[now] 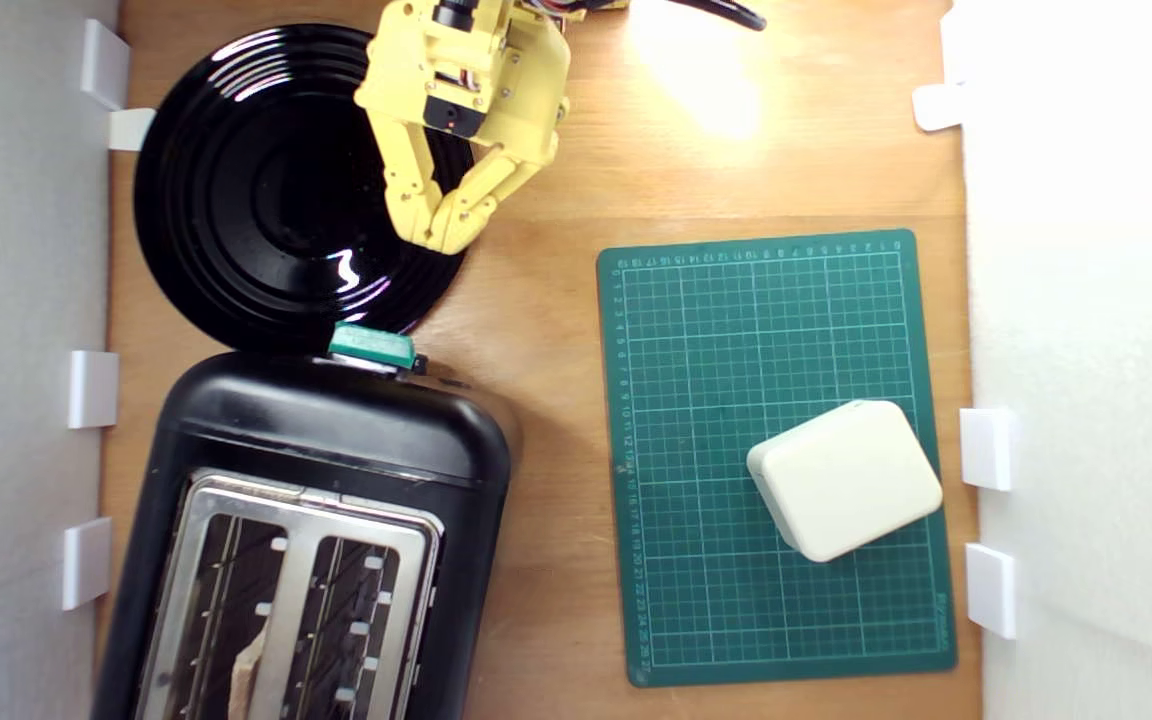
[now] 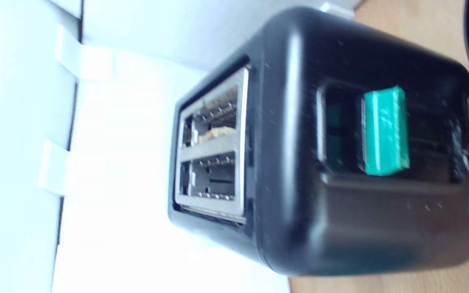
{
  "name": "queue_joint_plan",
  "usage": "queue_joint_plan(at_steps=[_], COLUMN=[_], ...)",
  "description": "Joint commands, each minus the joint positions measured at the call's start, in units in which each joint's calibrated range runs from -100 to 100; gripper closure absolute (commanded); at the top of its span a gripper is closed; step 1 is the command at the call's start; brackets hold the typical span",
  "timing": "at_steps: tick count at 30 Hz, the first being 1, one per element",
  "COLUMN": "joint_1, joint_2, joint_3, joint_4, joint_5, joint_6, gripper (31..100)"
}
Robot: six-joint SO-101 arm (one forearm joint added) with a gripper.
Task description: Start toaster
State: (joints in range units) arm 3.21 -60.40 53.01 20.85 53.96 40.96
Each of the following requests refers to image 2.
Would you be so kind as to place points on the green toaster lever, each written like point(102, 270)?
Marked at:
point(385, 130)

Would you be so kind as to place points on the white wall clip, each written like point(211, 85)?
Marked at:
point(86, 59)
point(57, 169)

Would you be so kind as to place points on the brown bread slice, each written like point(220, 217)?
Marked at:
point(217, 133)

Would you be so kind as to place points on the black two-slot toaster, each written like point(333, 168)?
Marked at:
point(299, 219)

